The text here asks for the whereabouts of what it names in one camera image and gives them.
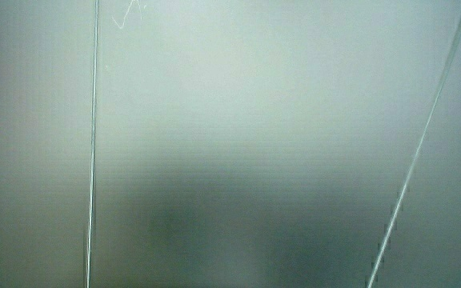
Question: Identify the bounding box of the translucent corrugated plastic sheet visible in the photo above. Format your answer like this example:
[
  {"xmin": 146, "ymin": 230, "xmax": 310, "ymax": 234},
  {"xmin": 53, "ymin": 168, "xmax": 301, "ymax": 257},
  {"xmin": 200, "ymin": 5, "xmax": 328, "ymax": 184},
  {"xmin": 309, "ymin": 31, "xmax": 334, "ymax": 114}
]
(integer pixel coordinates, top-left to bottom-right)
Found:
[{"xmin": 0, "ymin": 0, "xmax": 461, "ymax": 288}]

